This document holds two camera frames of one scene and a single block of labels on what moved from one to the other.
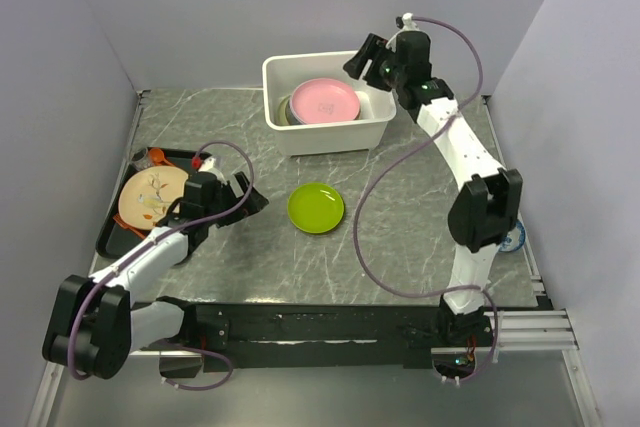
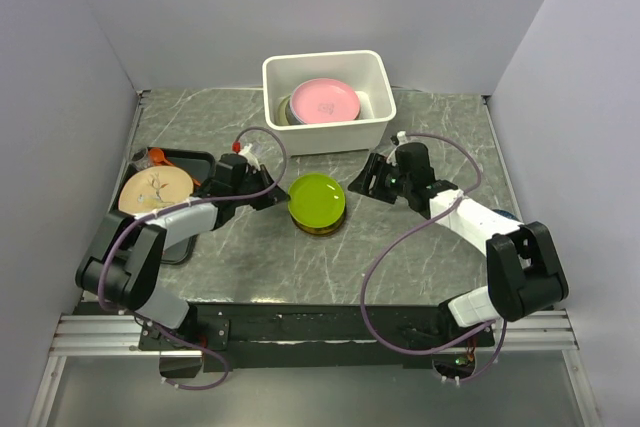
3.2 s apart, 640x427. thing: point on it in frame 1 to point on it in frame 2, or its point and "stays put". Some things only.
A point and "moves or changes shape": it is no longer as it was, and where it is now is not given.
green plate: (316, 207) moves or changes shape
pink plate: (324, 100) stays put
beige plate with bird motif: (147, 194) stays put
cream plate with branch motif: (280, 115) stays put
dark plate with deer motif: (288, 115) stays put
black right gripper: (377, 51) to (376, 165)
